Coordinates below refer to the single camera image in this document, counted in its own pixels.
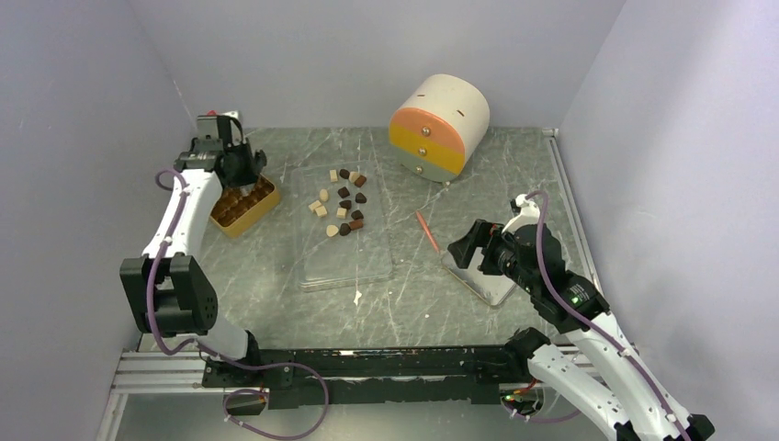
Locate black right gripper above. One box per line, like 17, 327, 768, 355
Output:
447, 218, 537, 293

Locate black metal tongs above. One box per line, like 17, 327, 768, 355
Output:
240, 183, 256, 198

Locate gold chocolate tin box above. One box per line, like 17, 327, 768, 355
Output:
210, 175, 281, 239

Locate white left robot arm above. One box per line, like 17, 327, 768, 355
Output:
119, 141, 267, 386

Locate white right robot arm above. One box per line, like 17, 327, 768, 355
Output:
446, 190, 716, 440

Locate red pen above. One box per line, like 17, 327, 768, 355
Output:
415, 210, 441, 254

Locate silver tin lid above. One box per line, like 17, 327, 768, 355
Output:
441, 248, 517, 308

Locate round pastel drawer cabinet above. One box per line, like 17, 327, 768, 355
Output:
389, 73, 491, 183

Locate clear plastic tray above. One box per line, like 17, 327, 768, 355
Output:
292, 160, 393, 291

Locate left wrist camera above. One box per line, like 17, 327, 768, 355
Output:
196, 110, 245, 148

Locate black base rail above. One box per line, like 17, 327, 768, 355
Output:
201, 345, 533, 410

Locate aluminium frame rail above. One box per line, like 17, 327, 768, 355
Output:
96, 351, 206, 440

